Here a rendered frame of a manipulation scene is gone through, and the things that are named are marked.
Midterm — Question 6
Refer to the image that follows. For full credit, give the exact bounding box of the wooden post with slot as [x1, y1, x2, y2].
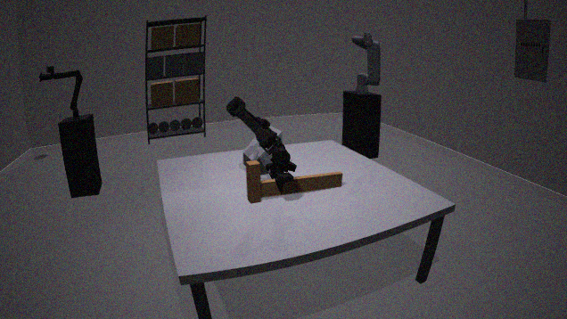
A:
[245, 160, 261, 203]

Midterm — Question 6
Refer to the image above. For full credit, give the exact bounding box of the wooden rail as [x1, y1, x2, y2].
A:
[260, 172, 342, 197]

